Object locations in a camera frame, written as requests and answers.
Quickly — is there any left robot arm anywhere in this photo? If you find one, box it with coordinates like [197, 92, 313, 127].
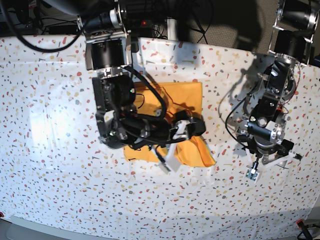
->
[237, 0, 320, 173]

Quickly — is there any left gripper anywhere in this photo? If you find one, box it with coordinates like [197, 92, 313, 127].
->
[239, 134, 303, 168]

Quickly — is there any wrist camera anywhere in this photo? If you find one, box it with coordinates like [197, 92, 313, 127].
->
[158, 157, 182, 174]
[244, 168, 260, 183]

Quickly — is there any white metal pole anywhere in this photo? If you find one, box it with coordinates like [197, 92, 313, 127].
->
[166, 18, 178, 41]

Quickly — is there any red-tipped clamp right corner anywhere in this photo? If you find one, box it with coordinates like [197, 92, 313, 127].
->
[296, 219, 313, 240]

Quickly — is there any black cable bundle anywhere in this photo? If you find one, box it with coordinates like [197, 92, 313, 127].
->
[0, 0, 216, 53]

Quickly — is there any black table clamp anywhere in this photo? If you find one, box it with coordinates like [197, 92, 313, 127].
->
[131, 37, 140, 53]

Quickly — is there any terrazzo patterned tablecloth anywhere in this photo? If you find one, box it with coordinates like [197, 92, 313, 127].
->
[0, 37, 320, 240]

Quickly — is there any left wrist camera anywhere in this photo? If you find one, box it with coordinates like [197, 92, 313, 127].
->
[244, 168, 260, 183]

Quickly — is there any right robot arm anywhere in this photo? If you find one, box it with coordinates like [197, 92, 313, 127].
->
[78, 0, 206, 150]

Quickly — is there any yellow T-shirt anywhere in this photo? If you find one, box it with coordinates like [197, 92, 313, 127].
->
[123, 82, 216, 168]

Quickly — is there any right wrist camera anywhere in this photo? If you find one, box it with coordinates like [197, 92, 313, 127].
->
[158, 157, 182, 174]

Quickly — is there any black camera stand pole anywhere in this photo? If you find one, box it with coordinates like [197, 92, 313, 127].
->
[174, 0, 191, 42]

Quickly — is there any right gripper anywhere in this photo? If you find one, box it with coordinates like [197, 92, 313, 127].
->
[134, 111, 206, 160]

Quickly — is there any white power strip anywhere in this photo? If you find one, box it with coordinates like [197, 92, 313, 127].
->
[140, 19, 154, 29]

